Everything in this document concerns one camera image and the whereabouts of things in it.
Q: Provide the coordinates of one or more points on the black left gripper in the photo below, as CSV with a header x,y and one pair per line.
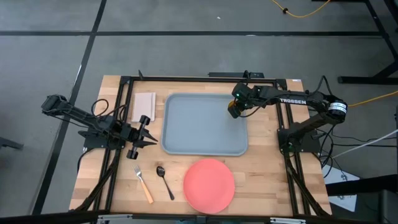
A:
x,y
140,137

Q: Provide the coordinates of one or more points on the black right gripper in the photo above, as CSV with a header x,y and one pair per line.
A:
x,y
253,99

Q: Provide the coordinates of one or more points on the yellow-orange plastic cup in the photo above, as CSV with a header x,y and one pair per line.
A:
x,y
232,104

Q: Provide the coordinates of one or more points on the black metal spoon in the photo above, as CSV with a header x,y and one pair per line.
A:
x,y
160,171

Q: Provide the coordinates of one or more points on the pink round plate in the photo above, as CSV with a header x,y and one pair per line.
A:
x,y
209,186

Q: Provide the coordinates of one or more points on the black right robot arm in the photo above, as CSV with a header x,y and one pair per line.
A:
x,y
292,101

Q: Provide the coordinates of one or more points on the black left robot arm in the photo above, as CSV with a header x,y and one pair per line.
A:
x,y
81,116

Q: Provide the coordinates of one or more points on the grey plastic tray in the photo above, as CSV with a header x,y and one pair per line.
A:
x,y
202,124

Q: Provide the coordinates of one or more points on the beige folded napkin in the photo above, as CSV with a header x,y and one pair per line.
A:
x,y
143,106

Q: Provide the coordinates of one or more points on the white paper sheet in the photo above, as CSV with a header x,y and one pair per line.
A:
x,y
342,193

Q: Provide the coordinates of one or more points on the black table stand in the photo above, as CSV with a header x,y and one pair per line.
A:
x,y
367,80

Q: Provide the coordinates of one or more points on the dark stand foot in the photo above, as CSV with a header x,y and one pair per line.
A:
x,y
9,143

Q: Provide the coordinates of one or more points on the black floor beam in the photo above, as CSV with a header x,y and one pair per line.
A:
x,y
363,185

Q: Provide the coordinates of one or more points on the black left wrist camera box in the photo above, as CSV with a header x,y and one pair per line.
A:
x,y
127,131

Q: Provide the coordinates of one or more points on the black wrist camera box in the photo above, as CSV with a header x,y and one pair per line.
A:
x,y
127,131
241,90

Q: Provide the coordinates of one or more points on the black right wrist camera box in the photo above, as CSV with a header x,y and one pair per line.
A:
x,y
241,90

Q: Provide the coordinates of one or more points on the black aluminium table frame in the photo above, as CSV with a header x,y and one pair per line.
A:
x,y
202,79

